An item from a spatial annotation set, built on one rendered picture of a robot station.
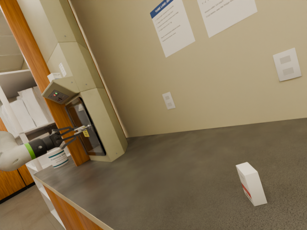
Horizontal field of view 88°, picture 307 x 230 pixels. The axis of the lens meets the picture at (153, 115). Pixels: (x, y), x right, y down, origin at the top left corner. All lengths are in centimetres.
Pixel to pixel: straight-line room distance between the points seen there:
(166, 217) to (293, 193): 30
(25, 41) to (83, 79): 57
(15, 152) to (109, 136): 46
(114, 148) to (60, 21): 83
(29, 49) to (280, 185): 152
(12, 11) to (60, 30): 50
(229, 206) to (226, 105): 59
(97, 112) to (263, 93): 90
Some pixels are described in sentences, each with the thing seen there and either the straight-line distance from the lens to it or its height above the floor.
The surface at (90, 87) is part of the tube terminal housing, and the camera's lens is 108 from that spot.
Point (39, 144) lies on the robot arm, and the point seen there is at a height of 122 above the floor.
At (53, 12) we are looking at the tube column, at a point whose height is 188.
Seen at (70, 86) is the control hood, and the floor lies 146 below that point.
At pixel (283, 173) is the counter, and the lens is 55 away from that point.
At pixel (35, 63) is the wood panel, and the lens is 145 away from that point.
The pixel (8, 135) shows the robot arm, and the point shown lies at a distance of 110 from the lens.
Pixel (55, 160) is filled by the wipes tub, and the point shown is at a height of 101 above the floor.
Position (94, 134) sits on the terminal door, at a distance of 107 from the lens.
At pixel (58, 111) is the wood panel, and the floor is 137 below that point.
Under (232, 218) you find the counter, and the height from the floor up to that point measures 94.
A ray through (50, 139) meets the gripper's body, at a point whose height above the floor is 121.
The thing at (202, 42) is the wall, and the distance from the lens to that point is 94.
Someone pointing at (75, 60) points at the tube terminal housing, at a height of 159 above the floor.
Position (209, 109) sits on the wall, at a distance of 98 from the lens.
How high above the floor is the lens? 125
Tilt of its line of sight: 8 degrees down
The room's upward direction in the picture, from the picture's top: 21 degrees counter-clockwise
